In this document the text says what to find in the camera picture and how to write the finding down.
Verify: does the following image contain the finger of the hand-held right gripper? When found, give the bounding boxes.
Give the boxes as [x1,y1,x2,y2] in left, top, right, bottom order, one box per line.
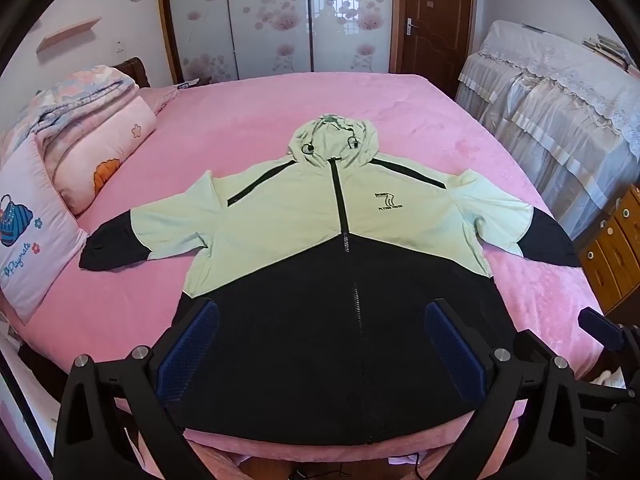
[578,307,626,356]

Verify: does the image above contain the brown wooden door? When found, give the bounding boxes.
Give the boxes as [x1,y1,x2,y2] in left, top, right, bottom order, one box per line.
[392,0,476,101]

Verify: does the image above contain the dark wooden headboard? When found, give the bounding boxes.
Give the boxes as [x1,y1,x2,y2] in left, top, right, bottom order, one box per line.
[111,56,152,89]

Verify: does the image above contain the folded floral quilt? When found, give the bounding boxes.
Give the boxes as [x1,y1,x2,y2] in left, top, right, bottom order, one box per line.
[0,64,141,161]

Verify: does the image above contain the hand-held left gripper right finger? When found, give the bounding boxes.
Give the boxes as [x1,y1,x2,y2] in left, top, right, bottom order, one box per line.
[424,297,596,480]

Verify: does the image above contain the green and black hooded jacket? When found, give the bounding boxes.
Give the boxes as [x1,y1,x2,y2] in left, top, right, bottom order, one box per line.
[79,112,583,448]

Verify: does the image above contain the stack of books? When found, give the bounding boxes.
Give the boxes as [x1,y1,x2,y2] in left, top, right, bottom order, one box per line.
[582,34,631,68]

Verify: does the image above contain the wooden wall shelf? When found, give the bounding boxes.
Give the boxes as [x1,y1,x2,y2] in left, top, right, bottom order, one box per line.
[36,16,102,53]

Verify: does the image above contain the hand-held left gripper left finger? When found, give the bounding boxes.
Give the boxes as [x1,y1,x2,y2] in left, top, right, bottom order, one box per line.
[52,297,221,480]

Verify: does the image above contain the wooden drawer cabinet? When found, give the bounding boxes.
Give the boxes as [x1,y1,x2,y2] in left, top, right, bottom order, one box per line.
[575,185,640,316]

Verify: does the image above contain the floral sliding wardrobe doors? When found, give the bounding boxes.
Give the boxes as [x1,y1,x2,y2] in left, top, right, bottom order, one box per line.
[154,0,401,86]

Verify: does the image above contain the bed with pink sheet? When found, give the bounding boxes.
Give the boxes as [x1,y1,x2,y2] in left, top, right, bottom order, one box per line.
[0,74,606,480]

